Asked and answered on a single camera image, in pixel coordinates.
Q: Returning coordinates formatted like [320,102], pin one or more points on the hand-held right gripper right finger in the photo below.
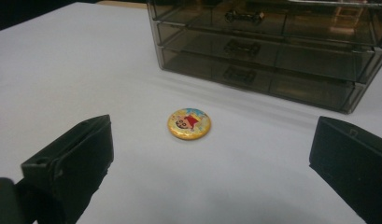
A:
[353,165]

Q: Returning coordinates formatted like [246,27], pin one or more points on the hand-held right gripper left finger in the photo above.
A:
[73,161]

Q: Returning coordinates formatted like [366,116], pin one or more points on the round yellow cartoon pin badge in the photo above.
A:
[188,124]

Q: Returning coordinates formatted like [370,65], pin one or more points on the smoky transparent drawer organizer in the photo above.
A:
[304,53]

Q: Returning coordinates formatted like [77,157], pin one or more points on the smoky plastic drawer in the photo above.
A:
[195,42]
[191,14]
[195,67]

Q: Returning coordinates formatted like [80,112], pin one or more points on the white table mat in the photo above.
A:
[86,77]

